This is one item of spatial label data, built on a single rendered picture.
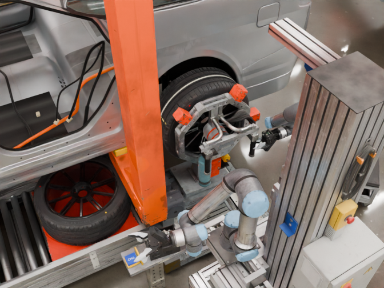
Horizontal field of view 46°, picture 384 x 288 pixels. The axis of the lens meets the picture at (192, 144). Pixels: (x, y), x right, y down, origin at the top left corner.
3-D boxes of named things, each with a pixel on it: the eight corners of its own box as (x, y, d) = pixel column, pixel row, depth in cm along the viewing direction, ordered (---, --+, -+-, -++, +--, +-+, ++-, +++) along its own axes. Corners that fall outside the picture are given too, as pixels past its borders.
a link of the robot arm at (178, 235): (184, 238, 200) (179, 224, 206) (174, 240, 199) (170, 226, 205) (185, 248, 205) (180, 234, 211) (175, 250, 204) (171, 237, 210)
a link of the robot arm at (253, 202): (248, 236, 239) (259, 172, 199) (259, 261, 229) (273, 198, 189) (227, 242, 236) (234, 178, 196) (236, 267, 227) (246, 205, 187)
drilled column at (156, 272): (159, 275, 323) (156, 244, 292) (166, 286, 317) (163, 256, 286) (147, 280, 320) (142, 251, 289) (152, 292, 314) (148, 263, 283)
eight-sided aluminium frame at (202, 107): (241, 141, 333) (248, 84, 293) (246, 147, 329) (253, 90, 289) (175, 167, 316) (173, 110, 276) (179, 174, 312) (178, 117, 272)
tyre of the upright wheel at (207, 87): (222, 131, 357) (242, 60, 314) (237, 151, 343) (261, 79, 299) (146, 147, 327) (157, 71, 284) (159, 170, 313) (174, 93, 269)
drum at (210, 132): (219, 131, 312) (219, 116, 302) (234, 151, 299) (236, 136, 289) (201, 138, 308) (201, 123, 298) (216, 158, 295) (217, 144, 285)
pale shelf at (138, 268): (180, 228, 300) (180, 226, 298) (192, 248, 290) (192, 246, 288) (120, 255, 287) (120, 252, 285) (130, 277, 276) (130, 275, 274)
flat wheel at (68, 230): (96, 159, 362) (91, 139, 345) (150, 207, 330) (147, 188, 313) (23, 206, 331) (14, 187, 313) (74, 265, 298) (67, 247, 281)
